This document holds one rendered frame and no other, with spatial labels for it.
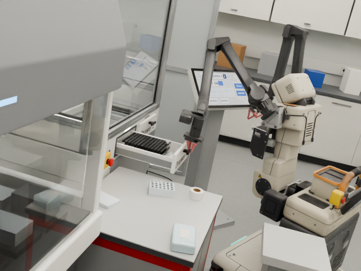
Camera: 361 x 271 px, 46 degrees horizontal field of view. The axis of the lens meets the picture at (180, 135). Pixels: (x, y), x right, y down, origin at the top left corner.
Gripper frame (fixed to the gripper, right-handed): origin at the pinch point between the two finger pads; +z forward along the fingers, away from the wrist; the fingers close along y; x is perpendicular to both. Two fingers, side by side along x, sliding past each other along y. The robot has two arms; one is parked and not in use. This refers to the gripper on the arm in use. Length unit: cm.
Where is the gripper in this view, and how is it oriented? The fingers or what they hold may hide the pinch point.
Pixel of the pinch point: (189, 151)
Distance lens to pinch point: 227.3
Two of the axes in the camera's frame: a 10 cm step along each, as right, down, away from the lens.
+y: -9.3, -3.1, 2.1
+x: -2.9, 2.3, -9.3
